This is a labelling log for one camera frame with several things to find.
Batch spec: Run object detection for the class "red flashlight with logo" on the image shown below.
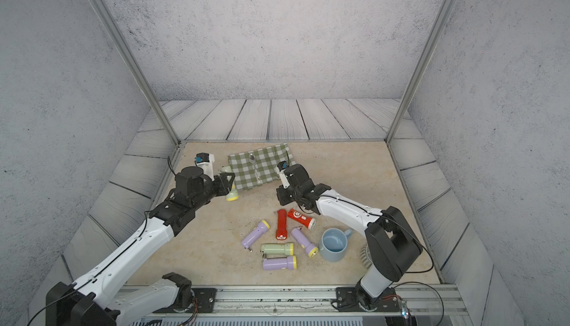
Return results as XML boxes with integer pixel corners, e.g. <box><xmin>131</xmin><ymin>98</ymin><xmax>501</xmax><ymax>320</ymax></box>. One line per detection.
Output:
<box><xmin>287</xmin><ymin>209</ymin><xmax>316</xmax><ymax>230</ymax></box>

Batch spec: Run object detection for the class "purple flashlight bottom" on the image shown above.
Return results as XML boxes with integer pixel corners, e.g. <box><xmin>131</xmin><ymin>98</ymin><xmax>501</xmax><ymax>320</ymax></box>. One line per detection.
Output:
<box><xmin>262</xmin><ymin>256</ymin><xmax>298</xmax><ymax>271</ymax></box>

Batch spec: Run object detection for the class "purple flashlight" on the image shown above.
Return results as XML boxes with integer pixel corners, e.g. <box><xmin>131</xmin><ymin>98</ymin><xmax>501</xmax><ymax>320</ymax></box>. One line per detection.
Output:
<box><xmin>241</xmin><ymin>220</ymin><xmax>270</xmax><ymax>252</ymax></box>
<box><xmin>291</xmin><ymin>228</ymin><xmax>319</xmax><ymax>258</ymax></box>
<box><xmin>262</xmin><ymin>256</ymin><xmax>298</xmax><ymax>271</ymax></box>

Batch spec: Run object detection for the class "blue mug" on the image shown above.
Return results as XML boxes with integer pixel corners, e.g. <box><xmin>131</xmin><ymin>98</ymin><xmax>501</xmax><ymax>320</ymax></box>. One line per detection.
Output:
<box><xmin>319</xmin><ymin>228</ymin><xmax>353</xmax><ymax>262</ymax></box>

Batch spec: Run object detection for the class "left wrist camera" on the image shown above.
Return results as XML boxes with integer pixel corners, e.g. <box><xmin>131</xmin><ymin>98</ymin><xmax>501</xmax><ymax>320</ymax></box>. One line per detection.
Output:
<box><xmin>194</xmin><ymin>152</ymin><xmax>215</xmax><ymax>181</ymax></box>

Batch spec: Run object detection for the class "grey ribbed bowl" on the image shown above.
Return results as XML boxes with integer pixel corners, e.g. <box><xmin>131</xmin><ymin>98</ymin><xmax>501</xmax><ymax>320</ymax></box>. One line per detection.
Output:
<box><xmin>359</xmin><ymin>244</ymin><xmax>373</xmax><ymax>269</ymax></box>

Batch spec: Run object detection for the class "metal spoon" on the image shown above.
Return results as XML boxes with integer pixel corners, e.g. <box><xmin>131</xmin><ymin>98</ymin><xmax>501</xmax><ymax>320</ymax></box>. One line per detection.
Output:
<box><xmin>249</xmin><ymin>152</ymin><xmax>261</xmax><ymax>182</ymax></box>

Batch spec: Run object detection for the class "green checkered cloth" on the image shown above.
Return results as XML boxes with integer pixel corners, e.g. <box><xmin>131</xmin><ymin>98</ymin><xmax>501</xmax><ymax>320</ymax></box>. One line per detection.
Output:
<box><xmin>228</xmin><ymin>143</ymin><xmax>295</xmax><ymax>190</ymax></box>

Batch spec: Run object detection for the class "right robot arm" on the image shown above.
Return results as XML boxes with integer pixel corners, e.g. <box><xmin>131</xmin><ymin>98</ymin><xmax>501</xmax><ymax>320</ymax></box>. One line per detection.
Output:
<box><xmin>275</xmin><ymin>161</ymin><xmax>426</xmax><ymax>312</ymax></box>

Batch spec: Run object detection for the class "metal base rail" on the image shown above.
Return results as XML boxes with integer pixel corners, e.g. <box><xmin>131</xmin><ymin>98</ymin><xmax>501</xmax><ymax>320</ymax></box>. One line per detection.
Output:
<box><xmin>135</xmin><ymin>282</ymin><xmax>472</xmax><ymax>325</ymax></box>

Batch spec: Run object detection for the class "red flashlight upright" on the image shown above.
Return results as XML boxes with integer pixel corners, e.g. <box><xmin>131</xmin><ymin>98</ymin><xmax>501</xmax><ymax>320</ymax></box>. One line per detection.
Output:
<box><xmin>275</xmin><ymin>209</ymin><xmax>288</xmax><ymax>241</ymax></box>

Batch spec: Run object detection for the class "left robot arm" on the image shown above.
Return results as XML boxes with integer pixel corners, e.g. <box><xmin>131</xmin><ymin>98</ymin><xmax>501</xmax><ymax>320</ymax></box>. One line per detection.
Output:
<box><xmin>40</xmin><ymin>166</ymin><xmax>235</xmax><ymax>325</ymax></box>

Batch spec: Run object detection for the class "green flashlight top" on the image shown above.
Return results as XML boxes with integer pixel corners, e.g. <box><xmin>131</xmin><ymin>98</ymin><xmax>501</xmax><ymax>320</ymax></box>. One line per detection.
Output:
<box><xmin>220</xmin><ymin>166</ymin><xmax>239</xmax><ymax>201</ymax></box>

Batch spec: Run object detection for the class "green flashlight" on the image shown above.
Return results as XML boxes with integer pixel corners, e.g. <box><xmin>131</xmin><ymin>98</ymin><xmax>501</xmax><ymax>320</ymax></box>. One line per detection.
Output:
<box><xmin>220</xmin><ymin>166</ymin><xmax>239</xmax><ymax>201</ymax></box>
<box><xmin>261</xmin><ymin>243</ymin><xmax>295</xmax><ymax>256</ymax></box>

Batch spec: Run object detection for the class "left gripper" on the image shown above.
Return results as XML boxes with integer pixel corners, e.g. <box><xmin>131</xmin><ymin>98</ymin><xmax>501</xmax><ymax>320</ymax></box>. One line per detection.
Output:
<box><xmin>190</xmin><ymin>171</ymin><xmax>236</xmax><ymax>213</ymax></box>

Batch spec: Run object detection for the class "green flashlight lower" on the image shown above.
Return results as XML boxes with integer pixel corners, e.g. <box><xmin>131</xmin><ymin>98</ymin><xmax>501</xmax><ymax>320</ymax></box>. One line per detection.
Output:
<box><xmin>261</xmin><ymin>243</ymin><xmax>295</xmax><ymax>256</ymax></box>

